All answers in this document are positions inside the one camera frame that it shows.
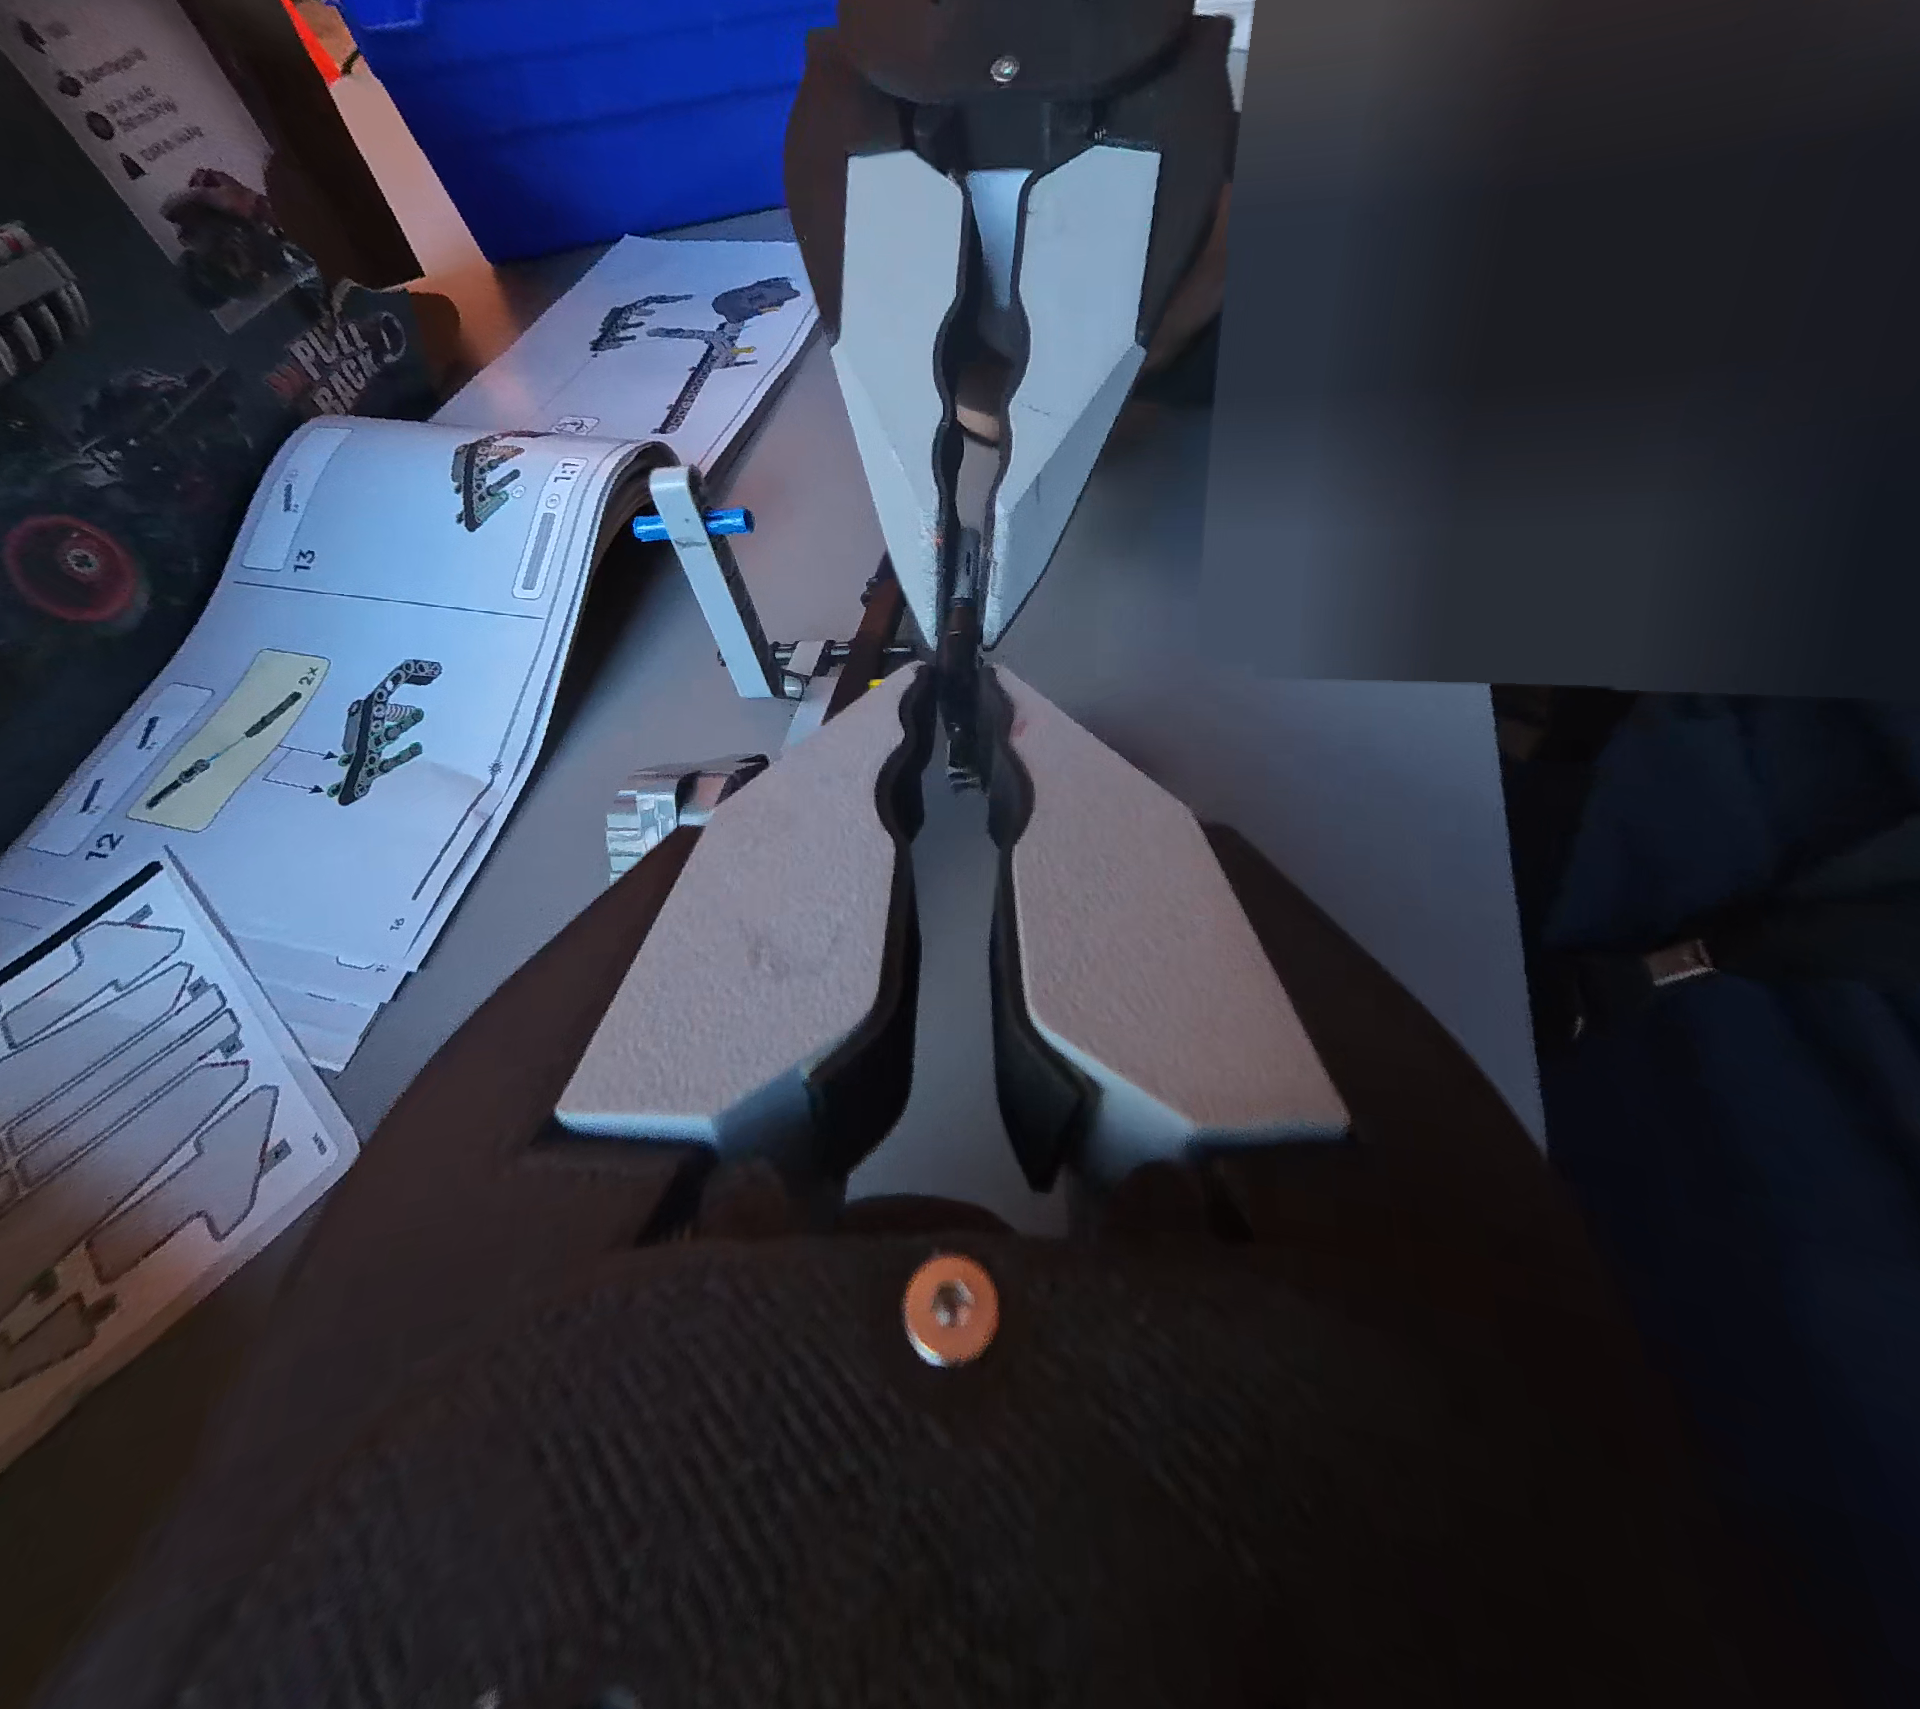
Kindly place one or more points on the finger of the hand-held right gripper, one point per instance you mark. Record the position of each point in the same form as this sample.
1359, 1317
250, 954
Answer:
885, 299
1089, 299

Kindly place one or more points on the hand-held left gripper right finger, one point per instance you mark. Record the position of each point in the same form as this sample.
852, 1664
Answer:
1154, 960

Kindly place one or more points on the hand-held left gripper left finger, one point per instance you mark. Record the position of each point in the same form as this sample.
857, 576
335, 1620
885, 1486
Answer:
751, 960

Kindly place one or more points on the grey lego motor block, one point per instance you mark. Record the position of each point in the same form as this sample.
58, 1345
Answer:
644, 825

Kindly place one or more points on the white lego beam blue pin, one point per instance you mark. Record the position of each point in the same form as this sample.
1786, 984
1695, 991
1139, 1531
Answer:
704, 568

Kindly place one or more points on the lego instruction booklet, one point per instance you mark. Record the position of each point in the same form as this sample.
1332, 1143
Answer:
374, 718

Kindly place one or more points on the lego sticker sheet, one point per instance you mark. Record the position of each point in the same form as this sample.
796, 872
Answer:
135, 1109

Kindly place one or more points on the black lego set box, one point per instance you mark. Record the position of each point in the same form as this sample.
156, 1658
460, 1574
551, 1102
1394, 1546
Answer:
150, 389

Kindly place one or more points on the blue storage bin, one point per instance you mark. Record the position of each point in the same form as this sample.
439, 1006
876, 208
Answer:
600, 89

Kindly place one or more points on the person's dark blue clothing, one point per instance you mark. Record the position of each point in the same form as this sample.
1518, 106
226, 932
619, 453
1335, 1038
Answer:
1724, 1213

